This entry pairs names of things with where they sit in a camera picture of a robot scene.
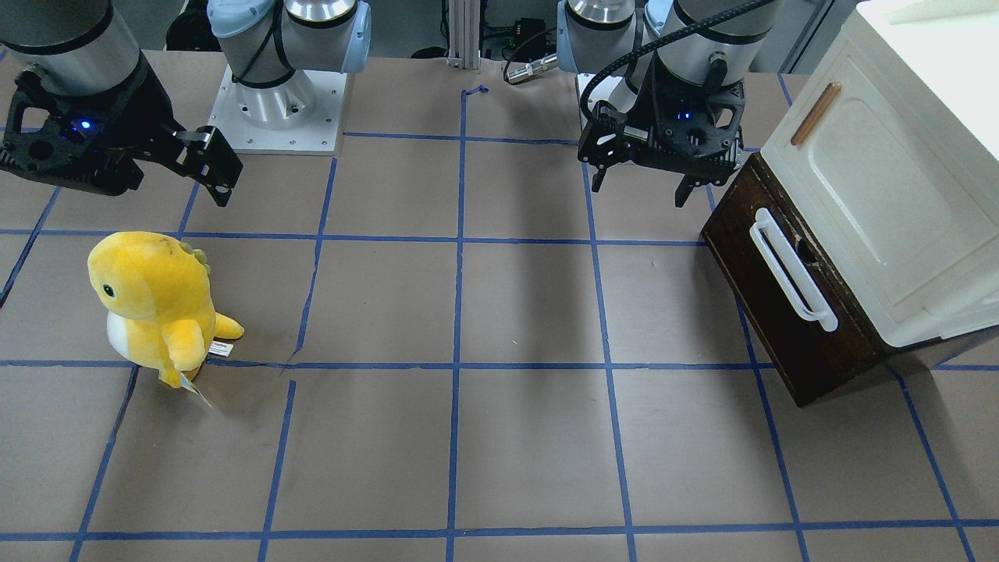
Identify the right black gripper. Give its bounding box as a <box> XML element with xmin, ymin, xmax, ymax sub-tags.
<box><xmin>2</xmin><ymin>55</ymin><xmax>243</xmax><ymax>208</ymax></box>

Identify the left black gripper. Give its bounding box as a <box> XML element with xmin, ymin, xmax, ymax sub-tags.
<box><xmin>578</xmin><ymin>74</ymin><xmax>745</xmax><ymax>208</ymax></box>

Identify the white drawer handle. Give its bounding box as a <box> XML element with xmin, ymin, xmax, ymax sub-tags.
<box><xmin>748</xmin><ymin>208</ymin><xmax>839</xmax><ymax>333</ymax></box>

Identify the dark brown wooden drawer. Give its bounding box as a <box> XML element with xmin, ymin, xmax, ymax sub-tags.
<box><xmin>700</xmin><ymin>152</ymin><xmax>941</xmax><ymax>409</ymax></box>

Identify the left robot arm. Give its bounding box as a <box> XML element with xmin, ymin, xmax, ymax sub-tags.
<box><xmin>556</xmin><ymin>1</ymin><xmax>781</xmax><ymax>207</ymax></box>

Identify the yellow dinosaur plush toy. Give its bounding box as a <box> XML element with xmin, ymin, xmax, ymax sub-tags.
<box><xmin>87</xmin><ymin>231</ymin><xmax>245</xmax><ymax>394</ymax></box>

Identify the cream plastic storage box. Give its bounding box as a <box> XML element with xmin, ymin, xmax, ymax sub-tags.
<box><xmin>761</xmin><ymin>1</ymin><xmax>998</xmax><ymax>347</ymax></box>

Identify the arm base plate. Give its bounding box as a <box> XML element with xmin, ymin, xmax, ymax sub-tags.
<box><xmin>209</xmin><ymin>67</ymin><xmax>350</xmax><ymax>155</ymax></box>
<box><xmin>576</xmin><ymin>72</ymin><xmax>625</xmax><ymax>126</ymax></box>

